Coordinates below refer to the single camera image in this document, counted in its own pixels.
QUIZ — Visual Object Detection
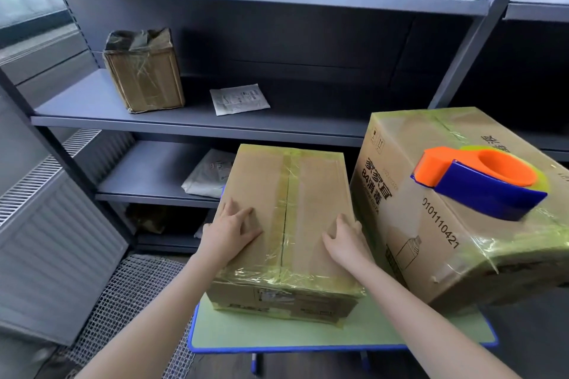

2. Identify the metal floor grate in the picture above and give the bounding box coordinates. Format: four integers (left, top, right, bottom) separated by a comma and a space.
58, 253, 197, 379

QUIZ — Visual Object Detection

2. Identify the person's left forearm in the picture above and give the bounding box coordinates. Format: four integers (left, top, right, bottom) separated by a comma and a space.
73, 245, 233, 379

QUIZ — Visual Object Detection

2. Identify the person's right forearm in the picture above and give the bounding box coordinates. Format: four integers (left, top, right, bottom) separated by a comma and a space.
344, 254, 523, 379

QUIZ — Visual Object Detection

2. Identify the small worn cardboard box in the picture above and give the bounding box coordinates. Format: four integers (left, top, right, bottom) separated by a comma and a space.
103, 28, 186, 115

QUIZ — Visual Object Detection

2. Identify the grey metal shelving unit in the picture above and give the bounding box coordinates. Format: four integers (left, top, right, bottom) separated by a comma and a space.
0, 0, 569, 255

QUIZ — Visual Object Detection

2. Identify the large printed cardboard box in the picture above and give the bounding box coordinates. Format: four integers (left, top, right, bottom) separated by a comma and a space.
349, 107, 569, 315

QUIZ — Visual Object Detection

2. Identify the white plastic mailer bag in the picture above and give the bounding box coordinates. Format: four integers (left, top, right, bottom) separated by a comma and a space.
181, 149, 237, 199

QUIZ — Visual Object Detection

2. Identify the white paper sheet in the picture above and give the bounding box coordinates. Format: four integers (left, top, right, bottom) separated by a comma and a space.
210, 84, 271, 117

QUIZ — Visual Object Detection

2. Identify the green table with blue edge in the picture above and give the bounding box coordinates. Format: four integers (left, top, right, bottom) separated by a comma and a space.
187, 290, 499, 376

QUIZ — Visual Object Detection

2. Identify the white radiator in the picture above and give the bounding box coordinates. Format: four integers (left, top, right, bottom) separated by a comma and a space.
0, 128, 136, 347

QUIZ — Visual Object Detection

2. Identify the orange and blue tape dispenser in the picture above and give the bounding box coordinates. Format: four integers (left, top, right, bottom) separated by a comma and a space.
410, 146, 549, 222

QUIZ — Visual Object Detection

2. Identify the taped brown cardboard box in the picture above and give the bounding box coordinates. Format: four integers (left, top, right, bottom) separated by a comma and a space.
206, 144, 367, 329

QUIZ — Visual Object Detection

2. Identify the person's right hand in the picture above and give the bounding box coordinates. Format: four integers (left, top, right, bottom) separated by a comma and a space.
322, 213, 373, 272

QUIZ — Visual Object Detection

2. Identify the person's left hand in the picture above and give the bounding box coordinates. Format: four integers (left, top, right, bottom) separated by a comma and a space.
197, 199, 263, 267

